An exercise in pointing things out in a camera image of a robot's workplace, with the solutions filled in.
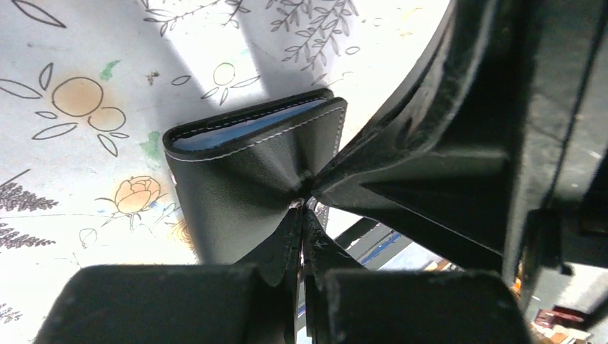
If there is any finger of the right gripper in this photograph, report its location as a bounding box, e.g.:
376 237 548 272
313 1 607 273

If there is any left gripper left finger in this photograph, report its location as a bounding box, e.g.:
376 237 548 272
35 208 303 343

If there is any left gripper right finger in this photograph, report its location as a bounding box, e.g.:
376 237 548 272
303 210 531 343

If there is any black leather card holder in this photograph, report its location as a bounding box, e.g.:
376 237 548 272
162 89 348 264

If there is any floral patterned table mat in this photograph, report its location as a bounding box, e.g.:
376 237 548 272
1 1 448 343

